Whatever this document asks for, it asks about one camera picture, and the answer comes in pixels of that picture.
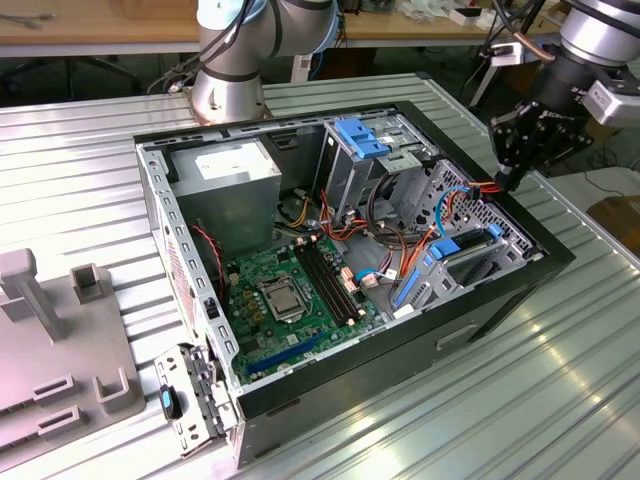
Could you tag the blue expansion slot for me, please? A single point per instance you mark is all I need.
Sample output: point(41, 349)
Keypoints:
point(282, 357)

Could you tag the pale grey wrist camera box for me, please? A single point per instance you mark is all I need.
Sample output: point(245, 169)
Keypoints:
point(615, 102)

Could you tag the hard disk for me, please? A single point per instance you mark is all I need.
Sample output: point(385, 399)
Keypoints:
point(444, 249)

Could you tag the white box with black lid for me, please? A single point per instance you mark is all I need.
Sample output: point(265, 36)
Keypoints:
point(465, 15)

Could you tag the metal optical drive cage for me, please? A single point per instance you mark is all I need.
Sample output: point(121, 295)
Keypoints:
point(345, 175)

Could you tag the CPU socket with silver CPU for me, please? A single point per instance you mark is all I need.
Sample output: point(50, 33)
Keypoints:
point(280, 300)

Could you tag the grey parts rack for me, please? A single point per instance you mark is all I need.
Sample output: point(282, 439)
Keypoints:
point(60, 360)

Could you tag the black office chair base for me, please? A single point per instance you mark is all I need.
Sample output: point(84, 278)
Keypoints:
point(100, 67)

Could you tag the blue plastic drive latch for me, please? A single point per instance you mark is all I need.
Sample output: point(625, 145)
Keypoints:
point(360, 140)

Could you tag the green motherboard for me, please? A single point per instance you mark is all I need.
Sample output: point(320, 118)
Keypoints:
point(305, 335)

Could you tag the square brown base plate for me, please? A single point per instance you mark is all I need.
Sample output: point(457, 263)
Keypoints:
point(189, 102)

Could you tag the open black PC case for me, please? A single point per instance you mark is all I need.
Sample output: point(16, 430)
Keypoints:
point(400, 370)

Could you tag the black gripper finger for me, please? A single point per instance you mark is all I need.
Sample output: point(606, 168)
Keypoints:
point(505, 145)
point(560, 145)

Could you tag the black RAM slots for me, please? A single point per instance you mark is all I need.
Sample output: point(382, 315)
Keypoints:
point(325, 282)

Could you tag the grey power supply unit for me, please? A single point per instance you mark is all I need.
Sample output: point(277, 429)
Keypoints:
point(225, 200)

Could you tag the black stand pole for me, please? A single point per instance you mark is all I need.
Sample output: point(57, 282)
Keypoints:
point(480, 87)

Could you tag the small brown cardboard box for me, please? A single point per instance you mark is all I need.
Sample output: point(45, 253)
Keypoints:
point(620, 220)

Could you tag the metal disk bay cage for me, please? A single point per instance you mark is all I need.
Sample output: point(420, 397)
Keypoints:
point(450, 286)

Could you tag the white adapter box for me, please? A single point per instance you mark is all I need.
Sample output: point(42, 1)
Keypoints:
point(301, 70)

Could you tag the hinged metal slot bracket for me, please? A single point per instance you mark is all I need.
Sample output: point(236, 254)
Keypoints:
point(172, 367)

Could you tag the long wooden desk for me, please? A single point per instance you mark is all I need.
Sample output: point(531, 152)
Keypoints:
point(100, 30)

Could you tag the small white wrist camera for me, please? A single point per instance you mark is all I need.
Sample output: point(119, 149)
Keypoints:
point(505, 54)

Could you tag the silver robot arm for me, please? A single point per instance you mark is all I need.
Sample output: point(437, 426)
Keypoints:
point(600, 30)

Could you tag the black latch with blue mark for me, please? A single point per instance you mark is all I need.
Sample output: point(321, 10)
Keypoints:
point(166, 402)

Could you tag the plain white box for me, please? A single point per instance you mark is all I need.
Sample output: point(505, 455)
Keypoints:
point(487, 21)

